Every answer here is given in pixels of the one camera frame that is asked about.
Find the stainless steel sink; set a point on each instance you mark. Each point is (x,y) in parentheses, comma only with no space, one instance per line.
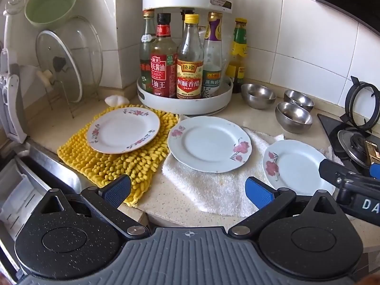
(44,166)

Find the yellow chenille mat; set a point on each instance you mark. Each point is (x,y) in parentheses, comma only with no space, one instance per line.
(118,166)

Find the light green plastic basin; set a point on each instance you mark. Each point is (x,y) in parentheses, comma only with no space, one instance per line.
(50,6)

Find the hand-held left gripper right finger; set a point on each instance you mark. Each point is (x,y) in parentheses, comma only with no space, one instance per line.
(258,193)

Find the white towel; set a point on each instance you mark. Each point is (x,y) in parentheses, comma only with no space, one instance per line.
(207,190)

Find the stainless steel bowl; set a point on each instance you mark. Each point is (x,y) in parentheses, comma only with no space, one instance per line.
(298,98)
(258,95)
(294,117)

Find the black-knob glass pot lid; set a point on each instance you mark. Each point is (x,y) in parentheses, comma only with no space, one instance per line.
(89,50)

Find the large white floral plate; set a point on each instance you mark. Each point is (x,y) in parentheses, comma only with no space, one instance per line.
(207,142)

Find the black stove pan support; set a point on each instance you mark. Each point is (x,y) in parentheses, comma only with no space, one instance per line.
(348,101)

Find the gold-rimmed floral plate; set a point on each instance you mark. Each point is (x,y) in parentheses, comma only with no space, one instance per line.
(121,130)

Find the small white lumpy object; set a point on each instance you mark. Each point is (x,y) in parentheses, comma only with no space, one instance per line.
(115,101)

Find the yellow cap vinegar bottle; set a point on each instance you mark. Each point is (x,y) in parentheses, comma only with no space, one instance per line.
(190,77)

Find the metal stove burner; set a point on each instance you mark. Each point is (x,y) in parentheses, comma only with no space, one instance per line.
(350,142)

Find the red label soy sauce bottle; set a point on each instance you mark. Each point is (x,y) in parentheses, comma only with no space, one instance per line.
(161,71)

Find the white-rimmed glass pot lid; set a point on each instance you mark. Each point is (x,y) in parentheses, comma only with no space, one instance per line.
(44,50)

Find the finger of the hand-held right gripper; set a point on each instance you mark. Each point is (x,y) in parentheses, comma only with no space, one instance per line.
(335,169)
(375,171)

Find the white two-tier spice rack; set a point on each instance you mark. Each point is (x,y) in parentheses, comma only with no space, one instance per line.
(178,2)

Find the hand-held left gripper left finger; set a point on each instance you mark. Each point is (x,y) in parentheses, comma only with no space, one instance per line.
(117,188)

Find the green glass bottle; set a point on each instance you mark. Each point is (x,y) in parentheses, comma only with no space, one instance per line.
(146,50)

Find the green yellow label sauce bottle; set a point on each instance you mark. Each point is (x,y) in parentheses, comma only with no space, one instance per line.
(239,44)

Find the white plastic folding rack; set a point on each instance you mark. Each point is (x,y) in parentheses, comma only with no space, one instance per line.
(14,101)

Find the purple label clear bottle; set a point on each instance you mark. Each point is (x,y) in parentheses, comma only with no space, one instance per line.
(212,59)

